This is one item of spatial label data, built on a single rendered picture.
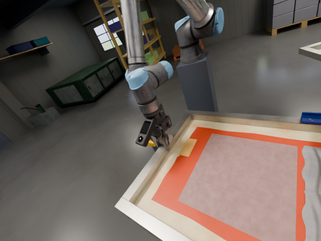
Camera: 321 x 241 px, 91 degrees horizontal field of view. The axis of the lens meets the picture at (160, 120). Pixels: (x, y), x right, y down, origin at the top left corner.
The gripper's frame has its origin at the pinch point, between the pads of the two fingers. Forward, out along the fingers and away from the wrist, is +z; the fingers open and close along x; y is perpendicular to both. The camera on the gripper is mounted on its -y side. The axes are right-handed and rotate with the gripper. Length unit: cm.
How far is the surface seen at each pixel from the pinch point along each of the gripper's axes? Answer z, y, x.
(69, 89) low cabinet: 52, 165, 497
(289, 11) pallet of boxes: 49, 557, -31
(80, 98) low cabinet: 88, 171, 475
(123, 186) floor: 103, 6, 101
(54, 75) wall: 14, 208, 650
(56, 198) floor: 105, -47, 190
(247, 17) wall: 51, 643, 82
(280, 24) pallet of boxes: 75, 552, -14
